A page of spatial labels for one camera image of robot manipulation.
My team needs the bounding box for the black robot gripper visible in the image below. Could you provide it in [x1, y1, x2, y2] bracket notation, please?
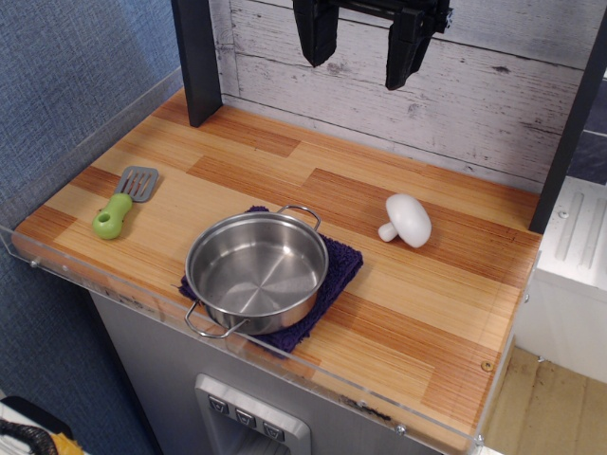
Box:
[293, 0, 452, 90]

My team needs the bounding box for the stainless steel pot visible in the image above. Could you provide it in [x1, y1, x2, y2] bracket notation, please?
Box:
[185, 205, 328, 339]

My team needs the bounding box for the purple folded cloth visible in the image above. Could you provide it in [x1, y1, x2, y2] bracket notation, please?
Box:
[178, 205, 364, 360]

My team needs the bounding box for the white toy mushroom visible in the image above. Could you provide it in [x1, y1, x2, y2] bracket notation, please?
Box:
[377, 193, 432, 248]

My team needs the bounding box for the green grey toy spatula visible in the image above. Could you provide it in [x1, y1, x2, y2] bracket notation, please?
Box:
[92, 166, 159, 240]

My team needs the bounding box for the white toy sink unit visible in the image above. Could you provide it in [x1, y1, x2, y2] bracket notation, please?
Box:
[514, 177, 606, 382]

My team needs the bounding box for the silver toy fridge front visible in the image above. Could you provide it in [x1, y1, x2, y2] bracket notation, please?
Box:
[92, 293, 433, 454]

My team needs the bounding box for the clear acrylic table guard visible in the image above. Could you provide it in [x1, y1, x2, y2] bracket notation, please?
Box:
[13, 94, 540, 454]

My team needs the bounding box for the grey ice dispenser panel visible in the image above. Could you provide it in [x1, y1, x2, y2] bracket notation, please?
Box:
[194, 373, 312, 454]

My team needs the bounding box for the dark left shelf post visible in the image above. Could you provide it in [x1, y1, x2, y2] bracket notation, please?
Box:
[171, 0, 223, 127]

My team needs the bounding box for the dark shelf post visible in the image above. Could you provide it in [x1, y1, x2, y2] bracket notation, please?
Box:
[171, 0, 223, 127]
[528, 10, 606, 234]

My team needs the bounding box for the dark right shelf post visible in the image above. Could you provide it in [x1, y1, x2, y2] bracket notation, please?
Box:
[528, 10, 606, 234]

